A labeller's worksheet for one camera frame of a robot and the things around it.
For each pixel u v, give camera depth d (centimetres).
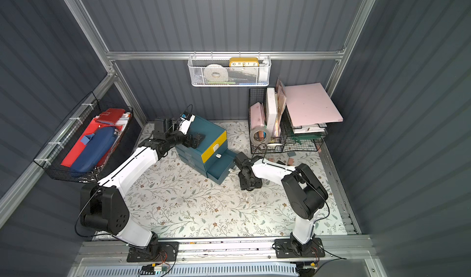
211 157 86
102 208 44
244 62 87
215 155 90
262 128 101
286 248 72
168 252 74
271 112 89
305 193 49
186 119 74
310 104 94
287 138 96
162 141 64
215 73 83
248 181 77
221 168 91
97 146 68
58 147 64
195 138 77
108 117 79
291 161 102
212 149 84
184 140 76
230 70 88
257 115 106
